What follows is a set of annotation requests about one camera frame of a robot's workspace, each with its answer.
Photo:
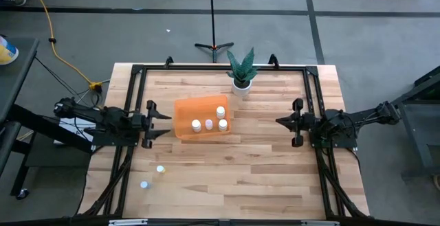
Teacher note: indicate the small translucent pill bottle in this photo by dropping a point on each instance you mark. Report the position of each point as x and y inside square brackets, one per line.
[144, 184]

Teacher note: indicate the green snake plant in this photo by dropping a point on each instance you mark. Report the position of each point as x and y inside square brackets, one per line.
[242, 69]

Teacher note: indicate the black tripod stand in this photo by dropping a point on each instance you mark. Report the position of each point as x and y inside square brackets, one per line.
[213, 30]

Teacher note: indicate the white pill bottle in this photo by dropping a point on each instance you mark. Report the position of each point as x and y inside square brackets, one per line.
[209, 124]
[222, 125]
[196, 125]
[220, 112]

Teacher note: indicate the yellow blue white object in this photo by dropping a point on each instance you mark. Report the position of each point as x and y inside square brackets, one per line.
[7, 52]

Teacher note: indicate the black metal cart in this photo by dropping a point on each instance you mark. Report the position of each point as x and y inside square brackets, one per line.
[419, 116]

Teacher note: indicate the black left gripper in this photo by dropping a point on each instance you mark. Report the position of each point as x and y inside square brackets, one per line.
[148, 124]

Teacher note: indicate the black metal table frame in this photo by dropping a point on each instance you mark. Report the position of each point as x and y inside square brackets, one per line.
[223, 67]

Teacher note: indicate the silver metal bracket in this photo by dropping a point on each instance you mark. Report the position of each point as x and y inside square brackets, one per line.
[319, 223]
[128, 222]

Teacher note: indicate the white plant pot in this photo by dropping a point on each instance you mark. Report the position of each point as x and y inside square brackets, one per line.
[241, 90]

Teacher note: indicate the white box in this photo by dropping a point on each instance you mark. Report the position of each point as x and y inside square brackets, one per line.
[70, 124]

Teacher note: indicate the dark grey side table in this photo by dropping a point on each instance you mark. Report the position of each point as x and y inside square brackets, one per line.
[13, 81]

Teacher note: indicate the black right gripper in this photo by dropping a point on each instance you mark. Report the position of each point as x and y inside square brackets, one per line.
[299, 122]

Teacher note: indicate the small yellow pill bottle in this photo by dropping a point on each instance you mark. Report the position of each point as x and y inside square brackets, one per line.
[160, 168]

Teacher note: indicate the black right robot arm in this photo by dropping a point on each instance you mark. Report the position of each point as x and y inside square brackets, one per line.
[343, 121]

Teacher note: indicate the orange plastic basket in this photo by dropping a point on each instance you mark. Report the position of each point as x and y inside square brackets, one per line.
[192, 111]

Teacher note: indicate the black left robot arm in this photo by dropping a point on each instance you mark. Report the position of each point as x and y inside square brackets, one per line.
[110, 119]

